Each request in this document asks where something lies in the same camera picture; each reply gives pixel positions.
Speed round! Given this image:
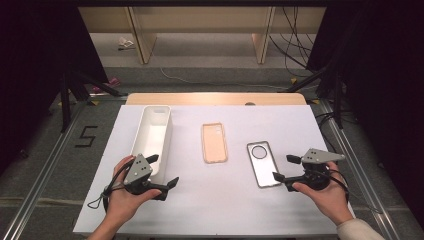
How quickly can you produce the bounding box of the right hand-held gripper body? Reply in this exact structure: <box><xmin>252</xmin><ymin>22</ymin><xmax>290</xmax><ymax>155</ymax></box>
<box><xmin>284</xmin><ymin>148</ymin><xmax>346</xmax><ymax>193</ymax></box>

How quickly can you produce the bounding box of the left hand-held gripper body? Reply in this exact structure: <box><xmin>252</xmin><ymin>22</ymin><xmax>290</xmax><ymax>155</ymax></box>
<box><xmin>123</xmin><ymin>153</ymin><xmax>169</xmax><ymax>202</ymax></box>

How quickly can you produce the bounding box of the clear dark-rimmed phone case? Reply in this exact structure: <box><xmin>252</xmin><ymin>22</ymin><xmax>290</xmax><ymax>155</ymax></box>
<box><xmin>246</xmin><ymin>140</ymin><xmax>283</xmax><ymax>189</ymax></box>

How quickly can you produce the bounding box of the white oblong storage box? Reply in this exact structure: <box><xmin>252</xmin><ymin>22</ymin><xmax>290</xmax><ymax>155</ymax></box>
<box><xmin>130</xmin><ymin>105</ymin><xmax>174</xmax><ymax>185</ymax></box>

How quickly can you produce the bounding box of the beige phone case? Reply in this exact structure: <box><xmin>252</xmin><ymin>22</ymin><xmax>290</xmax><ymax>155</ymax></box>
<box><xmin>200</xmin><ymin>122</ymin><xmax>229</xmax><ymax>165</ymax></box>

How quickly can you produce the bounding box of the person's left hand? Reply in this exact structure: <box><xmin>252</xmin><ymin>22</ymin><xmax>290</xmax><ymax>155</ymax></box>
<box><xmin>105</xmin><ymin>155</ymin><xmax>163</xmax><ymax>231</ymax></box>

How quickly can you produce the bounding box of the person's right hand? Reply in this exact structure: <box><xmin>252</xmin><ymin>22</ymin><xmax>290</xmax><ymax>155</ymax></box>
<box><xmin>292</xmin><ymin>161</ymin><xmax>355</xmax><ymax>226</ymax></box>

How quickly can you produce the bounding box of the white table sheet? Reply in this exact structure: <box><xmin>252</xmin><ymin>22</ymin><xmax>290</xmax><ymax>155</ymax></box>
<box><xmin>73</xmin><ymin>104</ymin><xmax>356</xmax><ymax>236</ymax></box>

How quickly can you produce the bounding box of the black metal stand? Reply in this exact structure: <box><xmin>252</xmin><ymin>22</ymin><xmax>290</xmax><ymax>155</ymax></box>
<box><xmin>285</xmin><ymin>64</ymin><xmax>345</xmax><ymax>130</ymax></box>
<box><xmin>59</xmin><ymin>67</ymin><xmax>128</xmax><ymax>134</ymax></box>

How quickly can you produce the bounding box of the light wooden table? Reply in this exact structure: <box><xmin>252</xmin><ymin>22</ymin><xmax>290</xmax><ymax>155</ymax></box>
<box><xmin>125</xmin><ymin>92</ymin><xmax>308</xmax><ymax>107</ymax></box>

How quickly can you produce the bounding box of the pink floor object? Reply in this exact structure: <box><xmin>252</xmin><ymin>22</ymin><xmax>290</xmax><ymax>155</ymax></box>
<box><xmin>91</xmin><ymin>76</ymin><xmax>121</xmax><ymax>95</ymax></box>

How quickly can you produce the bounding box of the black curtain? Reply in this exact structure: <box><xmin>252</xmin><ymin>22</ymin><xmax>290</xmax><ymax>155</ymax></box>
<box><xmin>0</xmin><ymin>0</ymin><xmax>108</xmax><ymax>175</ymax></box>
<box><xmin>305</xmin><ymin>0</ymin><xmax>424</xmax><ymax>228</ymax></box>

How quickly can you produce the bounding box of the crumpled white paper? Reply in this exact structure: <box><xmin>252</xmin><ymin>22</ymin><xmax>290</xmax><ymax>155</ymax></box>
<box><xmin>117</xmin><ymin>36</ymin><xmax>136</xmax><ymax>51</ymax></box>

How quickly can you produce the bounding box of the light wooden shelf unit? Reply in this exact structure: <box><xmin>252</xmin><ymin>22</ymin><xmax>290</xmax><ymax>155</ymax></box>
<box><xmin>78</xmin><ymin>6</ymin><xmax>327</xmax><ymax>65</ymax></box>

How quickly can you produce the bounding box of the right hand-held gripper cable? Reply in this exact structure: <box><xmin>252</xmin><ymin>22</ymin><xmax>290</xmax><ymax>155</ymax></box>
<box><xmin>324</xmin><ymin>167</ymin><xmax>383</xmax><ymax>215</ymax></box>

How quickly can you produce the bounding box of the hand-held gripper cable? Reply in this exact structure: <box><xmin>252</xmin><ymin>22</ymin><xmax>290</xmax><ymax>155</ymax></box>
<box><xmin>87</xmin><ymin>159</ymin><xmax>135</xmax><ymax>212</ymax></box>
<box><xmin>324</xmin><ymin>167</ymin><xmax>383</xmax><ymax>215</ymax></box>

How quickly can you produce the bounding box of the left hand-held gripper cable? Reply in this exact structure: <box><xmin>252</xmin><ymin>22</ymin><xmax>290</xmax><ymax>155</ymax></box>
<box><xmin>87</xmin><ymin>159</ymin><xmax>135</xmax><ymax>212</ymax></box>

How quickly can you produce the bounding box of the aluminium floor rail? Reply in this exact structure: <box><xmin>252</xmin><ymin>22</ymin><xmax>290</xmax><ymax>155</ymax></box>
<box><xmin>1</xmin><ymin>99</ymin><xmax>88</xmax><ymax>240</ymax></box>
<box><xmin>318</xmin><ymin>99</ymin><xmax>402</xmax><ymax>240</ymax></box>

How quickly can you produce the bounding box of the white floor cable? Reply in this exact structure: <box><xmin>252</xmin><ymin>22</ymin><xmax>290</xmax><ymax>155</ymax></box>
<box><xmin>159</xmin><ymin>67</ymin><xmax>288</xmax><ymax>91</ymax></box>

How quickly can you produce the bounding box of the bundle of black cables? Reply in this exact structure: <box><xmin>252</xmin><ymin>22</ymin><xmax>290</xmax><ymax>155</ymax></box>
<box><xmin>268</xmin><ymin>6</ymin><xmax>318</xmax><ymax>78</ymax></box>

